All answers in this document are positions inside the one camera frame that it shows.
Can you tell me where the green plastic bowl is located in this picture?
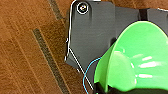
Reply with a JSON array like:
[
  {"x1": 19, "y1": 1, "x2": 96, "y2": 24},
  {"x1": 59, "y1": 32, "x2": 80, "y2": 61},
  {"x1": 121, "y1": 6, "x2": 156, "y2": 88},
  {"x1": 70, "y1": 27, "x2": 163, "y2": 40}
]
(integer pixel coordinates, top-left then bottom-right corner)
[{"x1": 92, "y1": 20, "x2": 168, "y2": 94}]

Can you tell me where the grey and black robot base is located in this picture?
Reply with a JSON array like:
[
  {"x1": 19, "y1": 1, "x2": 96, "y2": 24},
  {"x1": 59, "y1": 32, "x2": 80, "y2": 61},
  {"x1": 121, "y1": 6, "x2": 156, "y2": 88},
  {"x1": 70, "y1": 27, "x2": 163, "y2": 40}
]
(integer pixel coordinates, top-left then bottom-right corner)
[{"x1": 63, "y1": 0, "x2": 168, "y2": 94}]

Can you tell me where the thin blue cable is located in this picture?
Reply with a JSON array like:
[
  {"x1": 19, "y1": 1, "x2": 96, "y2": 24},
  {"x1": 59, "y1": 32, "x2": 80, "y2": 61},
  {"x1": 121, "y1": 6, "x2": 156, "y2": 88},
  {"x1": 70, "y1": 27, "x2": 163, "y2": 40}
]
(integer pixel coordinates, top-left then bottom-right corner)
[{"x1": 82, "y1": 56, "x2": 105, "y2": 94}]

